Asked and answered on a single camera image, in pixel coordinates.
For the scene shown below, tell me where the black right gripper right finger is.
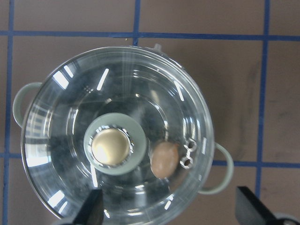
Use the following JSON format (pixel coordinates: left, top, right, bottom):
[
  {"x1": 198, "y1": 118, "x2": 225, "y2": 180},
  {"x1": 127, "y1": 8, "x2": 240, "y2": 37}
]
[{"x1": 235, "y1": 186, "x2": 280, "y2": 225}]

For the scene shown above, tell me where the glass pot lid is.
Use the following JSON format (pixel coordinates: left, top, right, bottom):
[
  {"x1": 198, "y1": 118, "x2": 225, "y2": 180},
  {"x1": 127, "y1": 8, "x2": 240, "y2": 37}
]
[{"x1": 20, "y1": 45, "x2": 214, "y2": 225}]

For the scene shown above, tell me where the brown egg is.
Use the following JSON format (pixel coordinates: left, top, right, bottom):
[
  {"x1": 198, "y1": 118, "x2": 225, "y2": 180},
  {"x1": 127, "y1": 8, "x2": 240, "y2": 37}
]
[{"x1": 150, "y1": 142, "x2": 179, "y2": 179}]

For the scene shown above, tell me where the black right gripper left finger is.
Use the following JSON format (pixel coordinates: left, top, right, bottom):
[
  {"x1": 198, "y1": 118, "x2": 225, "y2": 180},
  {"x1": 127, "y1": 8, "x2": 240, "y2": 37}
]
[{"x1": 71, "y1": 189, "x2": 104, "y2": 225}]

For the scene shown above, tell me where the light green electric pot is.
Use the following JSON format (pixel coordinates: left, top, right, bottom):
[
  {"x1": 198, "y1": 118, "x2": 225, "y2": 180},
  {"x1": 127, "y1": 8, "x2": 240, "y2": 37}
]
[{"x1": 12, "y1": 43, "x2": 234, "y2": 225}]

